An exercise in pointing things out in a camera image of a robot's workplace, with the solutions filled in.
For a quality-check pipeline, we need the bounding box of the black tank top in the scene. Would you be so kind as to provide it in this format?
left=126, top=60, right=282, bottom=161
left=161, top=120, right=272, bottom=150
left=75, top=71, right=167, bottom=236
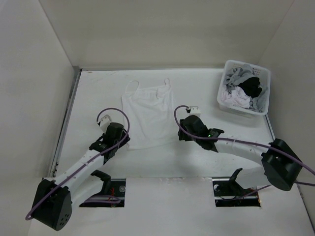
left=238, top=77, right=262, bottom=98

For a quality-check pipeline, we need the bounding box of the white tank top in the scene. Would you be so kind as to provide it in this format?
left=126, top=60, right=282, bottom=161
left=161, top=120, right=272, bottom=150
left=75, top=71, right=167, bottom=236
left=121, top=79, right=176, bottom=150

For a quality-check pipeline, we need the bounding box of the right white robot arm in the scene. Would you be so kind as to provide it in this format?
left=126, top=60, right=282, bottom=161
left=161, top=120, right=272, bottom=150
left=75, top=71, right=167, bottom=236
left=178, top=115, right=302, bottom=195

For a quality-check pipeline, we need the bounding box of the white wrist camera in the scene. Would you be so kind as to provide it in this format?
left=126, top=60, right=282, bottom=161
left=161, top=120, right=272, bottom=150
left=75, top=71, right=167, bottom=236
left=98, top=115, right=112, bottom=133
left=186, top=106, right=201, bottom=117

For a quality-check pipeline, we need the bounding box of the white plastic laundry basket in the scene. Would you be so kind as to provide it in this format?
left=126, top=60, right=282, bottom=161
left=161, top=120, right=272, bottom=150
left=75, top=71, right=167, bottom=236
left=217, top=60, right=271, bottom=117

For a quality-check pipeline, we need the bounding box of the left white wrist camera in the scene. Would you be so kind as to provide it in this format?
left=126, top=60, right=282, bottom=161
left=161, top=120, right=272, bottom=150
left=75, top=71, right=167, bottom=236
left=98, top=115, right=112, bottom=133

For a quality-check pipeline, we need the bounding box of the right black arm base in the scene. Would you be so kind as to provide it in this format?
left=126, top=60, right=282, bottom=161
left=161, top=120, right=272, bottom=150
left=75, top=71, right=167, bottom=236
left=212, top=168, right=260, bottom=207

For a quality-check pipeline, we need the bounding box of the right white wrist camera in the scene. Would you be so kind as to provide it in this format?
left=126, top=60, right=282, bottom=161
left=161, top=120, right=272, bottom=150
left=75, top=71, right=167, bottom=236
left=186, top=106, right=201, bottom=117

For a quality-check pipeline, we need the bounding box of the pale pink tank top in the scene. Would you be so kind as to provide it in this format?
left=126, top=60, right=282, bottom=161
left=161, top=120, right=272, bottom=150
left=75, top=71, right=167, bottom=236
left=220, top=87, right=251, bottom=109

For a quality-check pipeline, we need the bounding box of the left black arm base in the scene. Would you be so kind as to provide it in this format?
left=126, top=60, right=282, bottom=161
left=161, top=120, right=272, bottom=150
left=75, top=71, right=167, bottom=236
left=79, top=170, right=126, bottom=208

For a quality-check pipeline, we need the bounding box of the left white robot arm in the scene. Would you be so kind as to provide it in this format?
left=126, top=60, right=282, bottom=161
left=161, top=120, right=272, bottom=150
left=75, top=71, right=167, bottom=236
left=26, top=122, right=130, bottom=231

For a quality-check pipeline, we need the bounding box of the grey tank top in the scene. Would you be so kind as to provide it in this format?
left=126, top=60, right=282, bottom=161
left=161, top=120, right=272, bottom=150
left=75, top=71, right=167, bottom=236
left=222, top=64, right=268, bottom=113

